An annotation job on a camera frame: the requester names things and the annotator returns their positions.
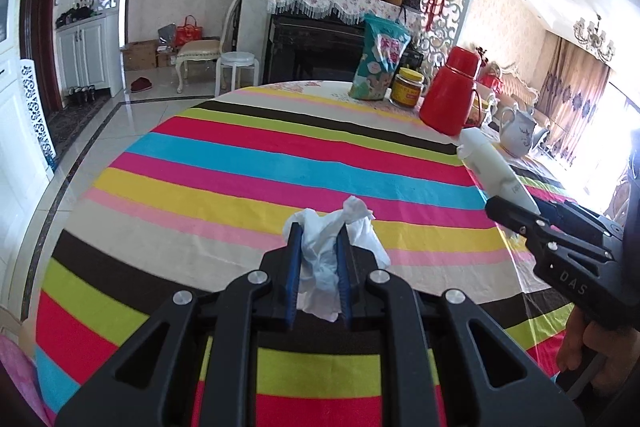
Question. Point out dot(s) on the white porcelain teapot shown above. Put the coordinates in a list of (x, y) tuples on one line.
[(517, 132)]

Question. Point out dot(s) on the green snack bag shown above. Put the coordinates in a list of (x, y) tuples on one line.
[(377, 62)]

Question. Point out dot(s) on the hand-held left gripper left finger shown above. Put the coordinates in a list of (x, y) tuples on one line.
[(295, 267)]

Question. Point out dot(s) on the cardboard box on floor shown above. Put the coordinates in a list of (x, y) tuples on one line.
[(140, 55)]

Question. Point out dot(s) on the brown patterned curtain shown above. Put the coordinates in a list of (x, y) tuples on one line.
[(575, 97)]

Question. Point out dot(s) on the row of dark shoes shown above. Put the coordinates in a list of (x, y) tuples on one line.
[(82, 95)]

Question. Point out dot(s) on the white foam sheet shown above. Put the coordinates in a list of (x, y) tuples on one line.
[(492, 167)]

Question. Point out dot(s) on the red slippers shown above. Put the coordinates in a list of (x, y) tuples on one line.
[(141, 84)]

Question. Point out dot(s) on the red thermos jug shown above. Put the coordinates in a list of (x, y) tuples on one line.
[(447, 97)]

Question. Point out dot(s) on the pink trash bag bin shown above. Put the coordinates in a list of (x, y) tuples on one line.
[(17, 377)]

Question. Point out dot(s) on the striped colourful tablecloth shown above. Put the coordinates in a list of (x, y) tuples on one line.
[(250, 157)]

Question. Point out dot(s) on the white chair cream cushion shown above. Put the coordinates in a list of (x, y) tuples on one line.
[(200, 52)]

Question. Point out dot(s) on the dark wooden door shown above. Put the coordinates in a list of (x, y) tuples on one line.
[(40, 22)]

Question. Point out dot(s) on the chandelier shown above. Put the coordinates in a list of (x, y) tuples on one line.
[(595, 37)]

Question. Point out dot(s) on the white blue patterned panel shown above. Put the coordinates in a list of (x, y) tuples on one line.
[(37, 112)]

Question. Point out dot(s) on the low white shoe cabinet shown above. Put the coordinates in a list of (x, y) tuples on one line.
[(87, 57)]

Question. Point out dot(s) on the cream carved sofa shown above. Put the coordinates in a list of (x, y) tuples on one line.
[(515, 89)]

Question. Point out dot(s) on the person's right hand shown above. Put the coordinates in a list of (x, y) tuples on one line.
[(575, 347)]

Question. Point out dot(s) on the white round stool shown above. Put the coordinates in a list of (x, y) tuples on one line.
[(239, 59)]

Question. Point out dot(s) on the white plastic sheet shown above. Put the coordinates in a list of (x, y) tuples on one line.
[(325, 247)]

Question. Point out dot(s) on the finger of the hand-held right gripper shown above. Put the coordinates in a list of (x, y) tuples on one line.
[(585, 219), (520, 219)]

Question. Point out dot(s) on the yellow labelled jar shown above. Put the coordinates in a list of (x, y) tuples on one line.
[(406, 91)]

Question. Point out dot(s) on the red handbag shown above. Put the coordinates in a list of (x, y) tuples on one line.
[(189, 33)]

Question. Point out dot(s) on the black piano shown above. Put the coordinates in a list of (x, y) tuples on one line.
[(310, 52)]

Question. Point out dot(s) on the black bags on cabinet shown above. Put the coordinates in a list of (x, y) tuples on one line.
[(75, 16)]

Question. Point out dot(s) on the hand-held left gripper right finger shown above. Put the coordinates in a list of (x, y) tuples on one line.
[(345, 277)]

